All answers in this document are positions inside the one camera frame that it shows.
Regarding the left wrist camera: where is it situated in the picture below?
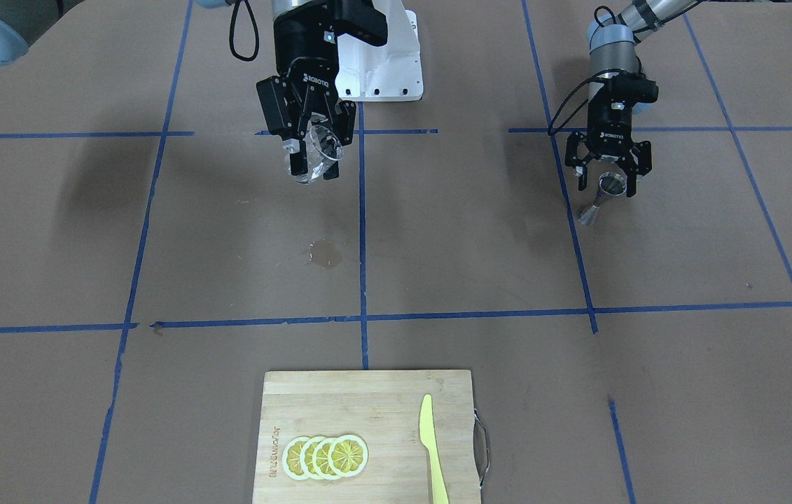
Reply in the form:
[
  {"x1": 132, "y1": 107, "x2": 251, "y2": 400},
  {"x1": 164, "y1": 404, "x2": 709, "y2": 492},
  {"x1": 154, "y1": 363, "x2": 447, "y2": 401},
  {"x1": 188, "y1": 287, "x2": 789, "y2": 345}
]
[{"x1": 609, "y1": 73, "x2": 660, "y2": 106}]

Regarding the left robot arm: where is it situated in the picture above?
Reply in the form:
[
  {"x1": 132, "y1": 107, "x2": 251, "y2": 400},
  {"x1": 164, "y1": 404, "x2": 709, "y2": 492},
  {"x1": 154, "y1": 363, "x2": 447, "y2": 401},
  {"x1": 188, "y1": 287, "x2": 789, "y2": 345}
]
[{"x1": 565, "y1": 1, "x2": 700, "y2": 197}]

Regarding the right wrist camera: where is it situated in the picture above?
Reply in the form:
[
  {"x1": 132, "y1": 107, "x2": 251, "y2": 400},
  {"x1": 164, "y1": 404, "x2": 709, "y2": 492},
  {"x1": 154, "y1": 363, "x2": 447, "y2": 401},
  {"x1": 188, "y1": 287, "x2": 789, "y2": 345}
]
[{"x1": 329, "y1": 1, "x2": 389, "y2": 47}]

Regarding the lemon slice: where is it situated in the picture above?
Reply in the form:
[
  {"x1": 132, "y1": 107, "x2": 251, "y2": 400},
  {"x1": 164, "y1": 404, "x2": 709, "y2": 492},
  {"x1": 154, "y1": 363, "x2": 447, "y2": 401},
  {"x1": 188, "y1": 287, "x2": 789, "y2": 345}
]
[
  {"x1": 299, "y1": 436, "x2": 323, "y2": 480},
  {"x1": 283, "y1": 436, "x2": 309, "y2": 481},
  {"x1": 312, "y1": 437, "x2": 338, "y2": 480},
  {"x1": 328, "y1": 434, "x2": 369, "y2": 477}
]

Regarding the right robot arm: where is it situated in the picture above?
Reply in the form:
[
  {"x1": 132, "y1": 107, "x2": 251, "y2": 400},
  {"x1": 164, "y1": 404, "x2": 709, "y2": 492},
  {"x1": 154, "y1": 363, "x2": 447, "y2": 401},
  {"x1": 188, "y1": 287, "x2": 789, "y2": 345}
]
[{"x1": 0, "y1": 1, "x2": 355, "y2": 184}]

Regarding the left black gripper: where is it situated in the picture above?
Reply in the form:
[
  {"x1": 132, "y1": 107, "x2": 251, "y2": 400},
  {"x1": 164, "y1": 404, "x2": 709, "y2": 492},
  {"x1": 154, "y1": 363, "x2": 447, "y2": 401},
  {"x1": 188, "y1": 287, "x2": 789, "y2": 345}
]
[{"x1": 564, "y1": 73, "x2": 653, "y2": 198}]

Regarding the bamboo cutting board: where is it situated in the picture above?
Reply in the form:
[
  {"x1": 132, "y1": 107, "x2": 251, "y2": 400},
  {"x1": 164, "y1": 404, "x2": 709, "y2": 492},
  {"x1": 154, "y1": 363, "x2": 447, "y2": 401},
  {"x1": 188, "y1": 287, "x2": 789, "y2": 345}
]
[{"x1": 251, "y1": 370, "x2": 482, "y2": 503}]

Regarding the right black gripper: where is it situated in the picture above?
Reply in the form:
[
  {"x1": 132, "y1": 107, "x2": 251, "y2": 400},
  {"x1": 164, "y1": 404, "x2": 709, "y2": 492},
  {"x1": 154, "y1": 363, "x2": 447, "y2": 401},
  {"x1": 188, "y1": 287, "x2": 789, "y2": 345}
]
[{"x1": 257, "y1": 20, "x2": 357, "y2": 181}]

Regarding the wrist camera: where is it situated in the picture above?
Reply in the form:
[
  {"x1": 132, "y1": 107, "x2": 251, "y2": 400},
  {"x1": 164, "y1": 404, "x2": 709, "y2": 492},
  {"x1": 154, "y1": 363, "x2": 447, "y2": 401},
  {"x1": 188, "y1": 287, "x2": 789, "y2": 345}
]
[
  {"x1": 329, "y1": 1, "x2": 389, "y2": 47},
  {"x1": 609, "y1": 73, "x2": 660, "y2": 106}
]

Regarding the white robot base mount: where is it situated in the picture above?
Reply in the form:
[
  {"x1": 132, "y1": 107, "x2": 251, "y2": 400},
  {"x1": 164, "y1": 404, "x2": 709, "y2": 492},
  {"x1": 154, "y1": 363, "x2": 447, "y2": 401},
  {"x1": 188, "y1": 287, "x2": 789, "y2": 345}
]
[{"x1": 335, "y1": 1, "x2": 424, "y2": 102}]

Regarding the clear glass shaker cup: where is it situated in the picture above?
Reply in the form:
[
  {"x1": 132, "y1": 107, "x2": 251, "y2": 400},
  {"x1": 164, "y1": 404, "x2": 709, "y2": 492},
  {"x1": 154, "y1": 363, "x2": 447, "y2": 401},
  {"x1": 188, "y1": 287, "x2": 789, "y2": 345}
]
[{"x1": 282, "y1": 123, "x2": 344, "y2": 184}]

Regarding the steel double jigger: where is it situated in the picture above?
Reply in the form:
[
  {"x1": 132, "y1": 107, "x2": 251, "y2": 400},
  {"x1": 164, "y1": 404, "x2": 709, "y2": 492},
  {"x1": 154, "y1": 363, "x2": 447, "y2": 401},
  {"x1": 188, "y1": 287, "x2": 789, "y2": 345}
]
[{"x1": 577, "y1": 171, "x2": 627, "y2": 225}]

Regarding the yellow plastic knife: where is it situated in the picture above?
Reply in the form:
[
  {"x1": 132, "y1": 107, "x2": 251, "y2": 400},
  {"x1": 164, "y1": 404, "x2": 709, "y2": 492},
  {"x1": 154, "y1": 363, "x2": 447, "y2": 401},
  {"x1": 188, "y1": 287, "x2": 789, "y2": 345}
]
[{"x1": 418, "y1": 393, "x2": 450, "y2": 503}]

